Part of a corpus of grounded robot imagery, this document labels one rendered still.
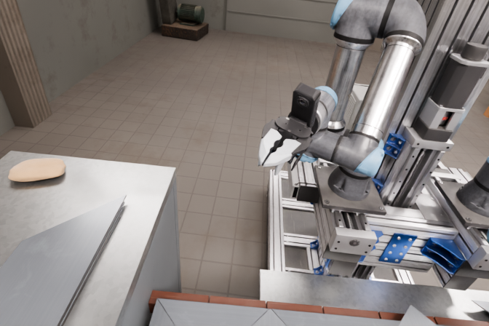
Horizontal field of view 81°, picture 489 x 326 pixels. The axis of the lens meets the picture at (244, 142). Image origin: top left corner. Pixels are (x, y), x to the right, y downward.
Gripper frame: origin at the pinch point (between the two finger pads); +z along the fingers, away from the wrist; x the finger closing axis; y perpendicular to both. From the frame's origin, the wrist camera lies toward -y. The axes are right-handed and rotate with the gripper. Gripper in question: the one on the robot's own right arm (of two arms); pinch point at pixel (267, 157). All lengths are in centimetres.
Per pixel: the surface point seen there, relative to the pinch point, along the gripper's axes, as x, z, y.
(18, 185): 71, 10, 51
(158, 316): 11, 10, 61
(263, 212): 18, -119, 150
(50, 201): 57, 9, 49
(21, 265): 41, 25, 44
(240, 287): 3, -55, 148
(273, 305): -15, -12, 62
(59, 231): 43, 15, 44
